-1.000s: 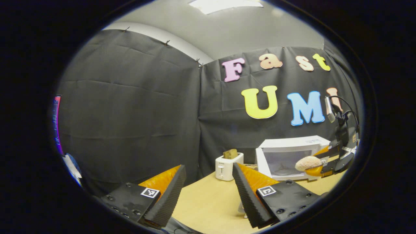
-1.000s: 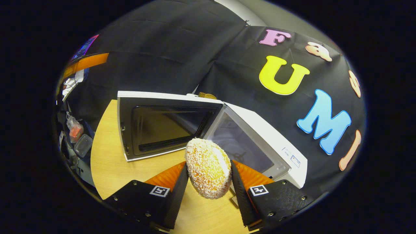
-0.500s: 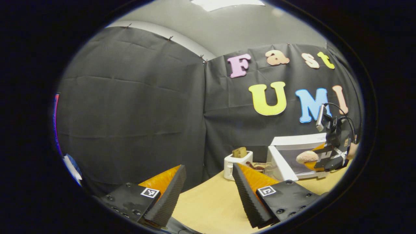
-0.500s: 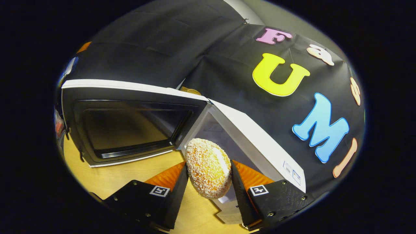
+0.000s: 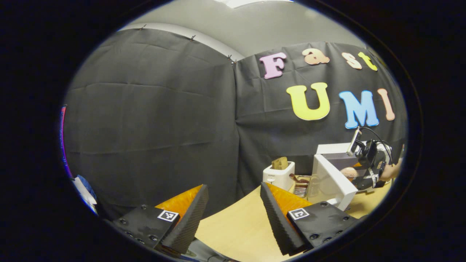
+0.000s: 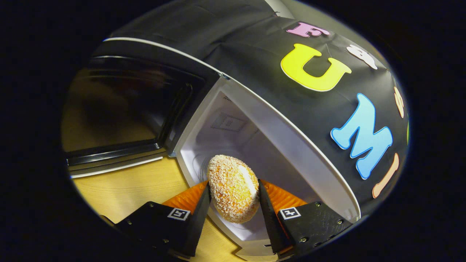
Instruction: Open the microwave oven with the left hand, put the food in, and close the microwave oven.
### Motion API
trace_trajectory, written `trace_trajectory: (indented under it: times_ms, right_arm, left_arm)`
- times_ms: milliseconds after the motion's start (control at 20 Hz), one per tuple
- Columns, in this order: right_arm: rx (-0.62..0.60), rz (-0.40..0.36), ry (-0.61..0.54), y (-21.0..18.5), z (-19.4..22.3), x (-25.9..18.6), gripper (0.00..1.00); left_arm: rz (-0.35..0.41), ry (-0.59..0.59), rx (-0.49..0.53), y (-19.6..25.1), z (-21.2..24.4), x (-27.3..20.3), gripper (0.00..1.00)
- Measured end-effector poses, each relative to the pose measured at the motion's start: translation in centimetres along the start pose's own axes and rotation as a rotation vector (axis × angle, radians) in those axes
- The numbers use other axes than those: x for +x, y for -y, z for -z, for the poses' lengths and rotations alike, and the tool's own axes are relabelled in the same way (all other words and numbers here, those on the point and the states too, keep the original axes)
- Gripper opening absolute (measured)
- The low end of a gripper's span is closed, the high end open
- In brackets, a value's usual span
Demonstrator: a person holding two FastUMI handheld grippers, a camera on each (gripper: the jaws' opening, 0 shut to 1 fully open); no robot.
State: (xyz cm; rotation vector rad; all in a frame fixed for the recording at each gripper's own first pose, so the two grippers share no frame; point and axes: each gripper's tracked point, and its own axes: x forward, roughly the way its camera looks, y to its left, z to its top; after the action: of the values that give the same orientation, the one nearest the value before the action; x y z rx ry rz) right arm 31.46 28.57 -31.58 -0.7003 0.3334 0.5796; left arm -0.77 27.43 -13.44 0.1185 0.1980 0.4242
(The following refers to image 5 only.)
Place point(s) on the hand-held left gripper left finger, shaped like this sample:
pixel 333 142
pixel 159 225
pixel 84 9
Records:
pixel 189 222

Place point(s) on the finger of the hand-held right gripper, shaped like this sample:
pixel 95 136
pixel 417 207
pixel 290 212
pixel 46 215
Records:
pixel 366 182

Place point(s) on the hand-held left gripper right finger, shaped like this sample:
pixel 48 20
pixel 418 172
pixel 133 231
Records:
pixel 276 222

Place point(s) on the pinkish food piece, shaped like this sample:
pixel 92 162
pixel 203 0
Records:
pixel 348 172

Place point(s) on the white microwave oven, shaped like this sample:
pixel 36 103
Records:
pixel 331 182

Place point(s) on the clear utensil holder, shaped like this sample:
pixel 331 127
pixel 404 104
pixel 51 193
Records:
pixel 302 189

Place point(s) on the white toaster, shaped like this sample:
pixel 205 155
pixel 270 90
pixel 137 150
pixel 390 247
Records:
pixel 278 178

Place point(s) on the wooden spoon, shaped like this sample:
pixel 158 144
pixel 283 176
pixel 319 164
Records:
pixel 298 179

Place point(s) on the brown bread slice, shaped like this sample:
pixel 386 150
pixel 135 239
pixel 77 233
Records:
pixel 279 163

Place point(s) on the black backdrop cloth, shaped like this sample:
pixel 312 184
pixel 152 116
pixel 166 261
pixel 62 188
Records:
pixel 153 127

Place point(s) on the blue and white object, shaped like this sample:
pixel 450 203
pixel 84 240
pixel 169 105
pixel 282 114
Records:
pixel 85 193

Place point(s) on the large ceiling light panel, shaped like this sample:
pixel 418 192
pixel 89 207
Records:
pixel 251 3

